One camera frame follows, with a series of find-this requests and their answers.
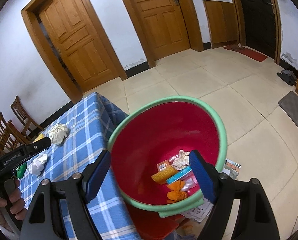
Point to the white plastic bag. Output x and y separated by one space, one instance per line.
37 166

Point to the printed magazine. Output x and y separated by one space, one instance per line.
232 167

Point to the large yellow foam mesh pad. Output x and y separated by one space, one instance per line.
164 175

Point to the green toy car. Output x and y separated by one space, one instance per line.
21 171

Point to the white medicine box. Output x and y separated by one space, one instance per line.
179 176

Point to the dark entrance door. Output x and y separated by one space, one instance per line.
256 17

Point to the dark slipper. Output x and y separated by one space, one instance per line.
285 80
290 73

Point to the wooden panel door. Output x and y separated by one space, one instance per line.
76 42
159 22

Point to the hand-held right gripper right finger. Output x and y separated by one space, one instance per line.
201 177

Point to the round white paper ball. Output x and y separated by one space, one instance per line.
59 132

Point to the person's left hand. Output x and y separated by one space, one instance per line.
14 206

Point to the orange cardboard box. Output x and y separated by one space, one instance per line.
164 166

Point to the small yellow foam mesh pad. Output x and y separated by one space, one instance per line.
39 137

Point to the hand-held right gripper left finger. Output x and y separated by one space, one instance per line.
96 177

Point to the wooden dining chair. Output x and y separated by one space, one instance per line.
4 130
21 115

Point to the grey floor mat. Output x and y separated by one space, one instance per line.
295 112

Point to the blue plaid tablecloth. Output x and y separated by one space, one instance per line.
84 120

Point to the white paper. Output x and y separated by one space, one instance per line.
180 160

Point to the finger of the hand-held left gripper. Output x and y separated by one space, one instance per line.
39 145

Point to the red doormat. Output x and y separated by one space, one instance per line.
251 53

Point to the red bucket with green rim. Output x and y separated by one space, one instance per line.
164 130

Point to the printed paper sheet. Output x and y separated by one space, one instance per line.
196 212

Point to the low wooden wall cabinet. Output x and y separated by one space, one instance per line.
222 22

